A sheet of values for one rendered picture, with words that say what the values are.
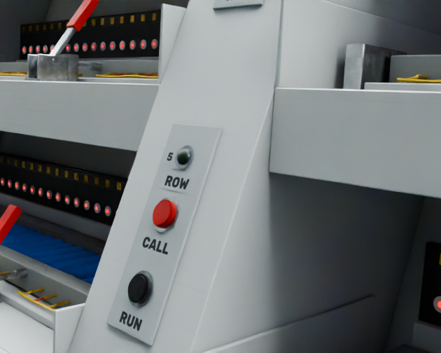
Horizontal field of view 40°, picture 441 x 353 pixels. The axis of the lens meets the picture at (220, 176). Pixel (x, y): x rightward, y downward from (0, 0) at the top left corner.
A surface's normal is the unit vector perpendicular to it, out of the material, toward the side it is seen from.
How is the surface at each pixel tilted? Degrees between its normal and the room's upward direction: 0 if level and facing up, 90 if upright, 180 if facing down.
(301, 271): 90
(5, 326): 21
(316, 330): 90
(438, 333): 110
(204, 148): 90
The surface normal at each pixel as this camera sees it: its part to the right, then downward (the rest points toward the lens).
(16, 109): -0.70, 0.04
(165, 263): -0.64, -0.31
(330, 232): 0.71, 0.12
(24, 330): 0.06, -0.99
